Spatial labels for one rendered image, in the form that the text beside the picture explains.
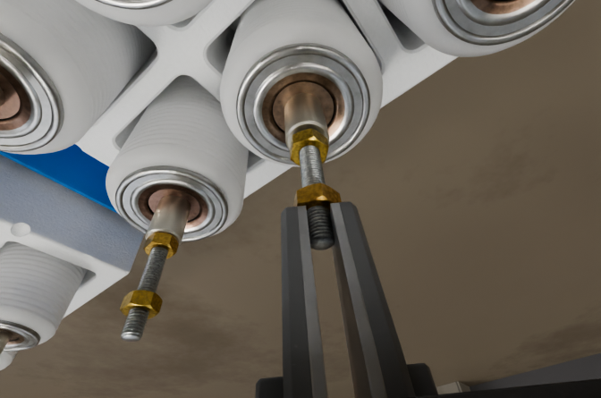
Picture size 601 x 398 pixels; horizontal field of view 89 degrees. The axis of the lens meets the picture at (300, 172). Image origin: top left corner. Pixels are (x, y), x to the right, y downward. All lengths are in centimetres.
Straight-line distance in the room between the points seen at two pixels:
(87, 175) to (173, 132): 27
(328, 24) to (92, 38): 14
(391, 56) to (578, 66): 40
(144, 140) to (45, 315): 28
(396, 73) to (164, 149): 18
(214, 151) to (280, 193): 36
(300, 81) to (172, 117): 11
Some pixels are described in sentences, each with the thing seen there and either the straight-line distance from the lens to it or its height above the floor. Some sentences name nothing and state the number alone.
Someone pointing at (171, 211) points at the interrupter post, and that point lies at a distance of 22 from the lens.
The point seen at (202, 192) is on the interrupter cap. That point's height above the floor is 25.
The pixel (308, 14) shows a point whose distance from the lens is 17.
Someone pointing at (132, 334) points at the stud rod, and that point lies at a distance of 19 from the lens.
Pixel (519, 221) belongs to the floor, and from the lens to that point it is 83.
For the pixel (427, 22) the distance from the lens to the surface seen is 18.
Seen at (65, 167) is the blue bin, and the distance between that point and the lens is 48.
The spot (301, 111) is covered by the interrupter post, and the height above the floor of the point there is 27.
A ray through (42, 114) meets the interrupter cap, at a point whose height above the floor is 25.
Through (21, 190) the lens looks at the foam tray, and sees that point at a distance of 47.
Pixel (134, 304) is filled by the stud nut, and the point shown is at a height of 33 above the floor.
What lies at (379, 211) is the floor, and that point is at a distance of 65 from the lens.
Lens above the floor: 41
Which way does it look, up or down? 49 degrees down
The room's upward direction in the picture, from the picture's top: 174 degrees clockwise
